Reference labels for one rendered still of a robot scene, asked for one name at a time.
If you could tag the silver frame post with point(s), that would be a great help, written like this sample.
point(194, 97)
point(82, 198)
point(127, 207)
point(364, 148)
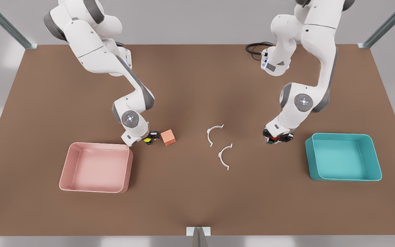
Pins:
point(198, 236)
point(386, 24)
point(5, 23)

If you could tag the pink storage box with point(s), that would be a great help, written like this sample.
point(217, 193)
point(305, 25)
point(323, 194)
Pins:
point(96, 167)

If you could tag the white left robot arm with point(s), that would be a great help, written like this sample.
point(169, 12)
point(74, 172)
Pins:
point(314, 37)

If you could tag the blue storage box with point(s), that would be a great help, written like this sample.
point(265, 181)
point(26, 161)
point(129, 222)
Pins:
point(343, 156)

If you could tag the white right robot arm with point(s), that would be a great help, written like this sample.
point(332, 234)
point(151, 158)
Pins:
point(91, 44)

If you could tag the orange cube block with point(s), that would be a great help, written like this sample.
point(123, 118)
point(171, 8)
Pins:
point(168, 137)

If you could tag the white curved clip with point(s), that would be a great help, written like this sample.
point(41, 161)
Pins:
point(223, 157)
point(211, 135)

